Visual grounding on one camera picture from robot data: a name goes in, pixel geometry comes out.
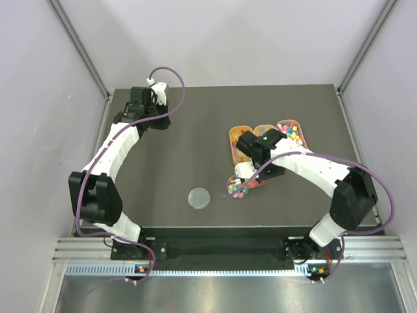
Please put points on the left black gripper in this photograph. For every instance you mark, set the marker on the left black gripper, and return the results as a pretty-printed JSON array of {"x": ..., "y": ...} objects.
[{"x": 159, "y": 121}]

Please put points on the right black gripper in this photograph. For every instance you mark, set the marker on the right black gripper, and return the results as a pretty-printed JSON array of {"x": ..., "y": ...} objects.
[{"x": 279, "y": 171}]

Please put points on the pink tray colourful candies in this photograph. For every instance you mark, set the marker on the pink tray colourful candies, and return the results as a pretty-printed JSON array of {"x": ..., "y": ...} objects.
[{"x": 292, "y": 130}]

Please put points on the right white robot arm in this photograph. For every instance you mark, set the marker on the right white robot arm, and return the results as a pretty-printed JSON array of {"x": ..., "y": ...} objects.
[{"x": 350, "y": 188}]

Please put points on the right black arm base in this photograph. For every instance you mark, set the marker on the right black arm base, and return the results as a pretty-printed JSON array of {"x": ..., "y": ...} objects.
[{"x": 302, "y": 249}]

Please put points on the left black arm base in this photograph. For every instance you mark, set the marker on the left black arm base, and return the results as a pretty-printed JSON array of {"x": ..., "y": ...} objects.
[{"x": 126, "y": 252}]

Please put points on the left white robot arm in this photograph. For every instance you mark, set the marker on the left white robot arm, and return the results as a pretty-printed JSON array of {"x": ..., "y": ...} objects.
[{"x": 94, "y": 196}]

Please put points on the clear round jar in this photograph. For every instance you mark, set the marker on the clear round jar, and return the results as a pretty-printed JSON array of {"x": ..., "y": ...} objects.
[{"x": 237, "y": 187}]

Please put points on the black base crossbar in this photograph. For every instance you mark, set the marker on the black base crossbar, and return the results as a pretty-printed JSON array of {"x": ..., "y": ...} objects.
[{"x": 223, "y": 246}]

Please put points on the clear round lid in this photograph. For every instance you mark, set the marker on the clear round lid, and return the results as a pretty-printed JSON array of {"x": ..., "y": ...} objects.
[{"x": 198, "y": 198}]

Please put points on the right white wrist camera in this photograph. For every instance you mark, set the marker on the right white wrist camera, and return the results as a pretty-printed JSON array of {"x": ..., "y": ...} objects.
[{"x": 245, "y": 170}]

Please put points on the aluminium front rail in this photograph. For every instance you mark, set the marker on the aluminium front rail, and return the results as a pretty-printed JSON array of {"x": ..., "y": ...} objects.
[{"x": 371, "y": 249}]

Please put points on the left aluminium frame post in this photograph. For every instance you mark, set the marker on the left aluminium frame post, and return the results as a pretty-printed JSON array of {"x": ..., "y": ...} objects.
[{"x": 74, "y": 38}]

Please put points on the aluminium frame post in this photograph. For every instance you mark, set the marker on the aluminium frame post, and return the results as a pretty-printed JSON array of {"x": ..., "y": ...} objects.
[
  {"x": 369, "y": 39},
  {"x": 74, "y": 38}
]

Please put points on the right aluminium frame post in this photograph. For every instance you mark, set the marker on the right aluminium frame post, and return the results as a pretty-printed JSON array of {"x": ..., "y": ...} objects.
[{"x": 369, "y": 39}]

